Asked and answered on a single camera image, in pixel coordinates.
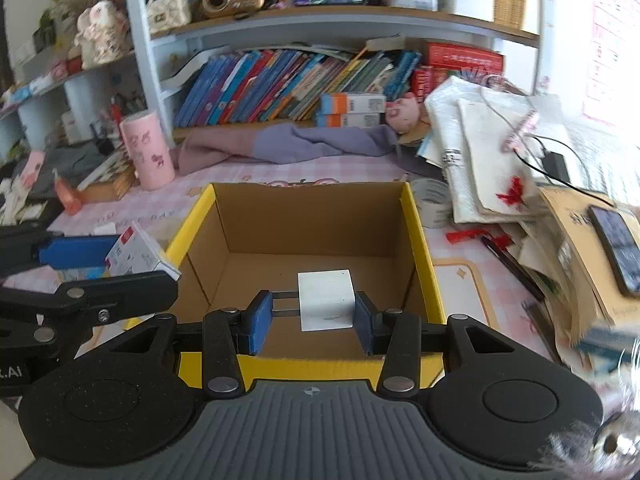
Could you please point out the red boxed book set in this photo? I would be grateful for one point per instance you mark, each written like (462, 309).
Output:
(460, 57)

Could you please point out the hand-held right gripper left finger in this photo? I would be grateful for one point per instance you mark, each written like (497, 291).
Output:
(260, 322)

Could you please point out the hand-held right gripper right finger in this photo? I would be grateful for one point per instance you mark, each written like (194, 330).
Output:
(364, 327)

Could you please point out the red paper scrap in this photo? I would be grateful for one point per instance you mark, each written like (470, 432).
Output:
(467, 235)

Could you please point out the brown cardboard box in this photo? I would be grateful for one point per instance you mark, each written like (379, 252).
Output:
(570, 240)

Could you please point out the pink sticker tumbler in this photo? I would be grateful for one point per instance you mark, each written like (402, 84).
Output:
(147, 150)

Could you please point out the black power adapter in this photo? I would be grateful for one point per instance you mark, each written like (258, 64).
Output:
(556, 166)

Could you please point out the pink purple garment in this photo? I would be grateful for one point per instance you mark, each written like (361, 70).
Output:
(280, 142)

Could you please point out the black smartphone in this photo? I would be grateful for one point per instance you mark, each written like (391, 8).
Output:
(617, 245)

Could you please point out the white cube block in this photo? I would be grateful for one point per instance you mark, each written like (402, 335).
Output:
(325, 295)

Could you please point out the black pen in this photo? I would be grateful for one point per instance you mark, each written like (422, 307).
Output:
(510, 262)

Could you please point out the pink checked tablecloth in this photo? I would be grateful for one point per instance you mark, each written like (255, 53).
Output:
(300, 170)

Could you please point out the yellow cardboard box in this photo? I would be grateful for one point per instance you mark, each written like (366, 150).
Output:
(300, 230)

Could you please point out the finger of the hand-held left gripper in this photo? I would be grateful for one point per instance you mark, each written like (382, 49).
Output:
(75, 251)
(115, 292)

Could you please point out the pink alphabet wall poster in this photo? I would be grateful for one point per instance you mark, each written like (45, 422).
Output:
(615, 35)

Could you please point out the pink pig plush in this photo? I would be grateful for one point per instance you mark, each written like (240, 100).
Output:
(406, 110)

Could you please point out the red paper ornament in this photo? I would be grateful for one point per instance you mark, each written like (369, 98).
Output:
(512, 192)

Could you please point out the white plastic bag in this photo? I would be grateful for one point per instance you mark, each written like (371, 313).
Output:
(480, 160)

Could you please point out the printed tape roll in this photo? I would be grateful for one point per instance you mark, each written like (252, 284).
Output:
(435, 217)

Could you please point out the white quilted pearl handbag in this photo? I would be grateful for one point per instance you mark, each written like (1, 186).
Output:
(167, 10)

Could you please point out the small white red carton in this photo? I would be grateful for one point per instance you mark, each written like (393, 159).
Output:
(142, 255)

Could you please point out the wooden chessboard box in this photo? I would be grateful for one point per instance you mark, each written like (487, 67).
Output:
(107, 172)

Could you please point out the orange white carton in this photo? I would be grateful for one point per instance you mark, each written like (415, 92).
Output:
(355, 103)
(350, 121)

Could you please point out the white bookshelf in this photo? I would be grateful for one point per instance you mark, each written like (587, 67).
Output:
(280, 27)

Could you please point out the furry silver bell charm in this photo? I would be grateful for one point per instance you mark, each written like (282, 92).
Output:
(607, 442)

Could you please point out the grey garment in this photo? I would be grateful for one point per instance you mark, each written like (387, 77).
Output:
(75, 162)

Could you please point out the row of colourful leaning books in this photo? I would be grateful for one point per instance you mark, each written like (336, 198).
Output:
(260, 85)

